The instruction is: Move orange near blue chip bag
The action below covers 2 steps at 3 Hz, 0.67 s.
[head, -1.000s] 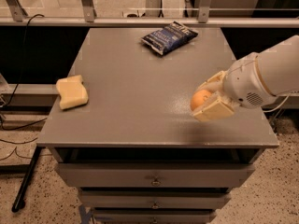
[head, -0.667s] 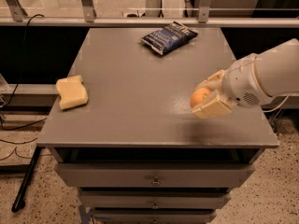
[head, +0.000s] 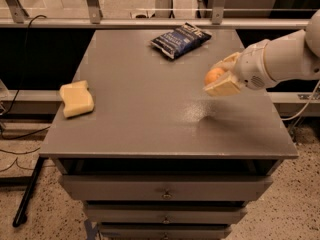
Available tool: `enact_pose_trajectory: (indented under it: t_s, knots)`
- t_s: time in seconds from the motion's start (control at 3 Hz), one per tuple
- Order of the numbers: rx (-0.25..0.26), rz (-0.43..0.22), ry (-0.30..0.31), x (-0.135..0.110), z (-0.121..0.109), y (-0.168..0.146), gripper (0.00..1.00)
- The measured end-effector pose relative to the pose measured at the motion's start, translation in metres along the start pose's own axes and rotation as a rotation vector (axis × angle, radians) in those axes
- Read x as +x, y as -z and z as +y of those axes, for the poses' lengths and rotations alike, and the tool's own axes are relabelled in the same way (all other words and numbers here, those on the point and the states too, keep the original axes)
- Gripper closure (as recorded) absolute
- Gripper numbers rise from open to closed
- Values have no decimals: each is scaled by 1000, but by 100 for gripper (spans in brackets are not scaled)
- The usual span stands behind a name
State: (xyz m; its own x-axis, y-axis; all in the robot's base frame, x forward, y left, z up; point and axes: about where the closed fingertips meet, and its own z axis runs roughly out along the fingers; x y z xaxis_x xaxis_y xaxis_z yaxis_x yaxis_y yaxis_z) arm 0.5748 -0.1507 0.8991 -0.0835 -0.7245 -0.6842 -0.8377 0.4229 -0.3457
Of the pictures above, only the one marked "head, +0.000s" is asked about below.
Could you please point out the middle grey drawer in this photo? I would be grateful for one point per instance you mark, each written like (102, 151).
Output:
(165, 214)

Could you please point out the middle metal bracket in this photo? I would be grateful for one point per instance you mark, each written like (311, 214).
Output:
(94, 10)

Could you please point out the grey drawer cabinet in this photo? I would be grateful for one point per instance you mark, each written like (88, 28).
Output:
(152, 117)

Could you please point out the metal bracket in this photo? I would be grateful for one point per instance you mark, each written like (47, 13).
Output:
(94, 10)
(217, 11)
(18, 13)

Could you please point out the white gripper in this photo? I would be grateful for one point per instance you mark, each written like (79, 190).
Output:
(250, 68)

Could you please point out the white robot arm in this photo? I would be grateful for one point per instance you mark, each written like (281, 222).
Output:
(269, 62)

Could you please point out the grey metal rail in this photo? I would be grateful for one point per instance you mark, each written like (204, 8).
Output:
(162, 23)

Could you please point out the top grey drawer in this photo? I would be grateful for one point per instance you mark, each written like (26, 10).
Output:
(165, 187)

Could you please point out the black metal leg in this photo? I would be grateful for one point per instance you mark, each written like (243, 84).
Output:
(21, 216)

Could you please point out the blue chip bag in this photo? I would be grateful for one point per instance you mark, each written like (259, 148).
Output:
(181, 40)

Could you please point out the left metal bracket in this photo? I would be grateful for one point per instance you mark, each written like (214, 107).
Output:
(18, 13)

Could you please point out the orange fruit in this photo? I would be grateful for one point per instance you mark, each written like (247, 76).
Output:
(213, 75)

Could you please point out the yellow sponge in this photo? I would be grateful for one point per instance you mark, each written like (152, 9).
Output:
(76, 98)

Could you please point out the bottom grey drawer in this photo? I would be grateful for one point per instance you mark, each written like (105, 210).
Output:
(165, 232)

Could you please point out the grey drawer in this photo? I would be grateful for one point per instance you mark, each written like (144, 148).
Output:
(165, 232)
(165, 214)
(165, 187)

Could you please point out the right metal bracket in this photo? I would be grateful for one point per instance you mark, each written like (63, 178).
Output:
(217, 11)

